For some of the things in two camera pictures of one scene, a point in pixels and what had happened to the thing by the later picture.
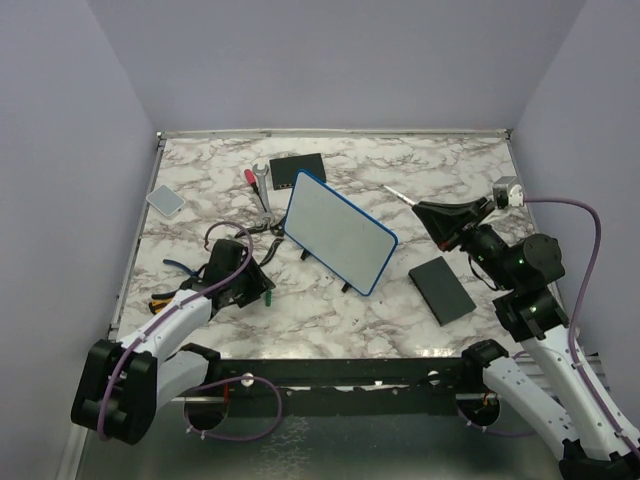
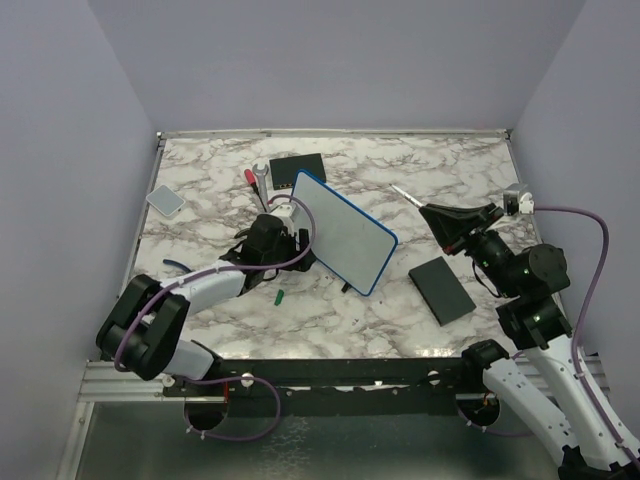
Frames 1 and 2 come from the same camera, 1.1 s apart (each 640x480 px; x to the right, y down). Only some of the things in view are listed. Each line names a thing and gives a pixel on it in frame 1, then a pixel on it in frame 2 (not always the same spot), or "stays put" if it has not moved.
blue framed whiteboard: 346,239 stays put
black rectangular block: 442,291 stays put
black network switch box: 284,170 stays put
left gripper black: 258,283 -> 291,241
